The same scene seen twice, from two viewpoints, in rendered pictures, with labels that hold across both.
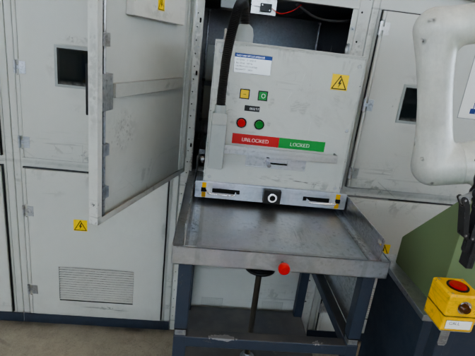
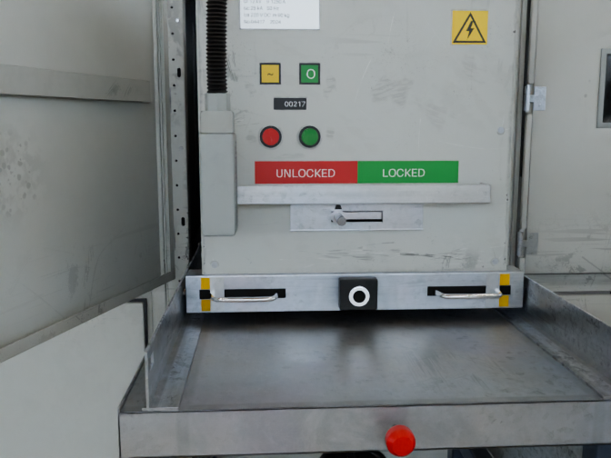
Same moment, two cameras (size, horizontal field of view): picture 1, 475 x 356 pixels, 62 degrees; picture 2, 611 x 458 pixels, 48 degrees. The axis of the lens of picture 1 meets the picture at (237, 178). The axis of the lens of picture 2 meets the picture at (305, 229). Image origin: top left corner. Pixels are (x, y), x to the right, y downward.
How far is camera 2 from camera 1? 33 cm
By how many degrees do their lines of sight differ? 9
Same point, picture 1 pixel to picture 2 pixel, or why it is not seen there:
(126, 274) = not seen: outside the picture
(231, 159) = (259, 222)
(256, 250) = (326, 403)
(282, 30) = not seen: hidden behind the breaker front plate
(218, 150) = (221, 191)
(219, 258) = (238, 432)
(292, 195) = (403, 286)
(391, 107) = (583, 98)
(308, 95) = (406, 61)
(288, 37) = not seen: hidden behind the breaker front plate
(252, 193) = (315, 293)
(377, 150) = (570, 189)
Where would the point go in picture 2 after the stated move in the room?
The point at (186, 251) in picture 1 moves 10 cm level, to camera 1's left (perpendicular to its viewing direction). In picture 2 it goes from (154, 424) to (65, 423)
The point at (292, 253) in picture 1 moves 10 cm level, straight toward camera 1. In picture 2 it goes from (417, 402) to (414, 442)
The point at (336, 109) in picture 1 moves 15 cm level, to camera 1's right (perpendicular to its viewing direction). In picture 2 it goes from (470, 86) to (568, 86)
